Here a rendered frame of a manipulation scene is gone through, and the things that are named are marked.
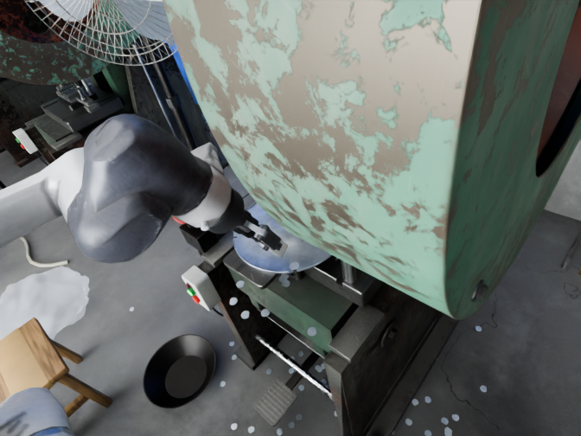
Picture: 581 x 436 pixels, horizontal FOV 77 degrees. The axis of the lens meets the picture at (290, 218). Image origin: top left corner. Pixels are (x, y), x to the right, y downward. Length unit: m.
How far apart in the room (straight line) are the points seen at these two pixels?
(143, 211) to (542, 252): 1.79
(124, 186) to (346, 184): 0.30
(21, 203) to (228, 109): 0.38
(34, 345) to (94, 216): 1.28
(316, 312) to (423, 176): 0.76
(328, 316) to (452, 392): 0.75
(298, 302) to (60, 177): 0.60
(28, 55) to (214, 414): 1.58
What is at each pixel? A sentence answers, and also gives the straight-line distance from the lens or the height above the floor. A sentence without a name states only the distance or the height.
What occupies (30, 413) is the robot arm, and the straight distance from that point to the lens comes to 0.83.
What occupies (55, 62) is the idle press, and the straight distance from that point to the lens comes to 1.92.
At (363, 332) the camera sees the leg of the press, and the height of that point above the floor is 0.64.
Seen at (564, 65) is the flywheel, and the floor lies 1.11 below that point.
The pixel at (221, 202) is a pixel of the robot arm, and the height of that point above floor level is 1.10.
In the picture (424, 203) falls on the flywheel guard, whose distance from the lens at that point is 0.18.
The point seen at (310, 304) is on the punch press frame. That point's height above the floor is 0.64.
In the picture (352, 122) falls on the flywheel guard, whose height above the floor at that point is 1.32.
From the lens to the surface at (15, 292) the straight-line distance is 2.29.
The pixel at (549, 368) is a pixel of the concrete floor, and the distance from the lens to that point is 1.67.
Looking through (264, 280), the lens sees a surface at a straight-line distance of 0.82.
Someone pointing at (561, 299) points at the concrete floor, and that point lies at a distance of 1.85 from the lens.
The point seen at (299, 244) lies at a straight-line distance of 0.86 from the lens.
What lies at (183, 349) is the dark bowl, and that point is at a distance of 1.73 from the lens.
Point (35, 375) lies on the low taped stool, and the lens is 1.62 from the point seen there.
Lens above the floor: 1.41
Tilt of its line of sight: 43 degrees down
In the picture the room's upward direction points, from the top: 14 degrees counter-clockwise
